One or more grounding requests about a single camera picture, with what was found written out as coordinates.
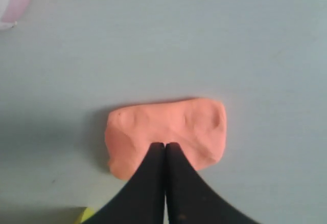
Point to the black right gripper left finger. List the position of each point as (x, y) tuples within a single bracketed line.
[(142, 199)]

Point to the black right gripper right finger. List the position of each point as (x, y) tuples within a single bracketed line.
[(190, 199)]

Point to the orange pink toy piece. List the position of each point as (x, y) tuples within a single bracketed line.
[(198, 125)]

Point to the yellow cube block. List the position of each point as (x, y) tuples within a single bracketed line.
[(85, 215)]

